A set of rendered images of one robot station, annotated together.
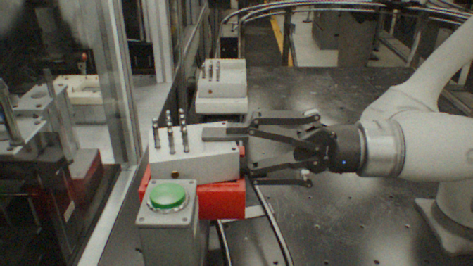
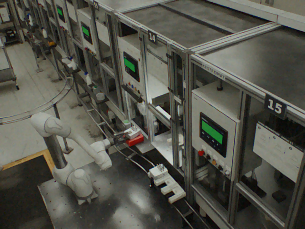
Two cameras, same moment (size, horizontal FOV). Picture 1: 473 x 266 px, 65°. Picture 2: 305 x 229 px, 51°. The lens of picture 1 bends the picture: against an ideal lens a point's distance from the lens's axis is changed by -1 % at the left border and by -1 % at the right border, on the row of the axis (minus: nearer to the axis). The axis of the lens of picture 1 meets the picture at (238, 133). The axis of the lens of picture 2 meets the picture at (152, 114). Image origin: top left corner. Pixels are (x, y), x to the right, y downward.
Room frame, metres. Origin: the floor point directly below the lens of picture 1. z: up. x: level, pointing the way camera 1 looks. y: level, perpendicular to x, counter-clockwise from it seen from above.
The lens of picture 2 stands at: (2.71, -0.87, 2.85)
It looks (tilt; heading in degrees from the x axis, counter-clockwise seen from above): 35 degrees down; 152
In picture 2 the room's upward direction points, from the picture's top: 5 degrees counter-clockwise
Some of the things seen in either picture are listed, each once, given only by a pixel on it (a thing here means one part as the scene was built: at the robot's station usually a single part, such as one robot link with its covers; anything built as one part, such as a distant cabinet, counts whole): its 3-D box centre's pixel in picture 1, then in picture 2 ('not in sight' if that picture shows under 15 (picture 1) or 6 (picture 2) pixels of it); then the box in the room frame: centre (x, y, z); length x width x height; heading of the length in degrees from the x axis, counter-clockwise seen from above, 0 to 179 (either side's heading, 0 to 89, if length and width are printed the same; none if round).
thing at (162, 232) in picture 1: (165, 235); (127, 126); (0.34, 0.09, 0.97); 0.08 x 0.08 x 0.12; 0
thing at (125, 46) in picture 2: not in sight; (142, 64); (0.39, 0.29, 1.60); 0.42 x 0.29 x 0.46; 0
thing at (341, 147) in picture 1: (325, 148); (113, 141); (0.49, -0.13, 1.00); 0.09 x 0.07 x 0.08; 90
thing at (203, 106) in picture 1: (224, 90); (166, 186); (1.10, 0.05, 0.84); 0.36 x 0.14 x 0.10; 0
